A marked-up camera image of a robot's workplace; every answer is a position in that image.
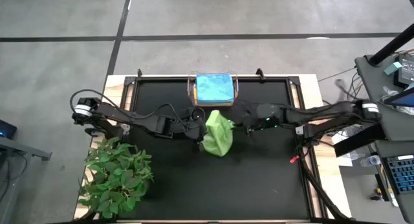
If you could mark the clear water bottle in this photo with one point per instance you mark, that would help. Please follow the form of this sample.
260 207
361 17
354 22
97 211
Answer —
372 161

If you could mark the black crossbar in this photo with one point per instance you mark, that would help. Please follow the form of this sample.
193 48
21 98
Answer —
359 141

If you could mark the grey side desk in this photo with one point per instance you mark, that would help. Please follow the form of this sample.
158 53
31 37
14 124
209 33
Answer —
378 120

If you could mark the green artificial plant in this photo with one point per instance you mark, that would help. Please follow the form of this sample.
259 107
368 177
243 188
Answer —
113 185

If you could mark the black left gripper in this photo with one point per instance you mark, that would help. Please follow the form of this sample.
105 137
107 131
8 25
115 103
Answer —
192 125

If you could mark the dark laptop screen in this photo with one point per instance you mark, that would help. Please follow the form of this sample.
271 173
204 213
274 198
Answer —
404 99

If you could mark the dark device with blue light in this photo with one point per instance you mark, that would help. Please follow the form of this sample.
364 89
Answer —
6 130

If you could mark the white paper sheets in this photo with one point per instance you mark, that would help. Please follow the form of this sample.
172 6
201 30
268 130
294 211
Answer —
346 161

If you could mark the green microfiber towel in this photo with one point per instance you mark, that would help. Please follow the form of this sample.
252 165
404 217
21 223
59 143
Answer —
218 133

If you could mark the grey keyboard desk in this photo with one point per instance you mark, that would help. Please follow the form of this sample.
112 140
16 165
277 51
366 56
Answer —
388 149

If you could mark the clear plastic bag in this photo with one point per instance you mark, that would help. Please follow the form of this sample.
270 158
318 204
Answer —
386 96

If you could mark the backlit black keyboard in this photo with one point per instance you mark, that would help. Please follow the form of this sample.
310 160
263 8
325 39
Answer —
402 175

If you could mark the grey metal side table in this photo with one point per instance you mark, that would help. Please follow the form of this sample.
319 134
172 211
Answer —
19 149

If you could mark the clear plastic bin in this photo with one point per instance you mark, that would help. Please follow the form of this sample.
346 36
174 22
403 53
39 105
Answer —
189 88

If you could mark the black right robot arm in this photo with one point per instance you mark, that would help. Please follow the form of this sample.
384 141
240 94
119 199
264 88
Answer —
323 114

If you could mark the black aluminium table frame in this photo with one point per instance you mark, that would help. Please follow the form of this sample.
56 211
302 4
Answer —
161 78

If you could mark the black round pole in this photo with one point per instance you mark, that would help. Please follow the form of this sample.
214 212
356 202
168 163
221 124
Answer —
391 46

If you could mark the small teal box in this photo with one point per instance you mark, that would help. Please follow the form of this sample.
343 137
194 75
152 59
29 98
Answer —
393 68

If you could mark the black tablet device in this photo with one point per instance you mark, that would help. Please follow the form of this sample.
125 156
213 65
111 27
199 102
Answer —
406 72

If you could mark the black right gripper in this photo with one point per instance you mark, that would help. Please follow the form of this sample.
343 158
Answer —
262 115

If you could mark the light blue microfiber towel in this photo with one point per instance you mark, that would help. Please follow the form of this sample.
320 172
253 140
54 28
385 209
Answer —
215 88

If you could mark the small red tag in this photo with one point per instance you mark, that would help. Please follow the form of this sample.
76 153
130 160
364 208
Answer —
294 159

